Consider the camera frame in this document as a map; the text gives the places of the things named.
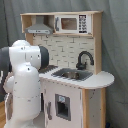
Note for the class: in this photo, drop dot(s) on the white oven door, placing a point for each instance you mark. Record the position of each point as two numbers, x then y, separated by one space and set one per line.
8 106

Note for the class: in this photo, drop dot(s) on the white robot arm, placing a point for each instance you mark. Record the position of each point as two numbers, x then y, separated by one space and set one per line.
22 63

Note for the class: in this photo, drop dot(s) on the wooden toy kitchen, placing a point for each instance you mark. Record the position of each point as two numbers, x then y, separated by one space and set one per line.
64 49

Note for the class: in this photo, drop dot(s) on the black toy faucet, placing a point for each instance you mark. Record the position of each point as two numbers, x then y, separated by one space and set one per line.
82 64

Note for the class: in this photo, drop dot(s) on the black stovetop red burners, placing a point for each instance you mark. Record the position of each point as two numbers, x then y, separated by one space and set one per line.
47 69

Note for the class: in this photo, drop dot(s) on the grey toy sink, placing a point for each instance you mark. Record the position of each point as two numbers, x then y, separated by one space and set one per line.
72 74

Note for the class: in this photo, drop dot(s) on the white cabinet door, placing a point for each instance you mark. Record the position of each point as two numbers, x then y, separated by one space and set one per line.
63 106

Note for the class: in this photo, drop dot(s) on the toy microwave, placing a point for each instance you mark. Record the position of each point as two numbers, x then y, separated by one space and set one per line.
74 24

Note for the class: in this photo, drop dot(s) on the grey range hood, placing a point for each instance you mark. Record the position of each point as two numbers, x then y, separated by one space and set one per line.
39 27

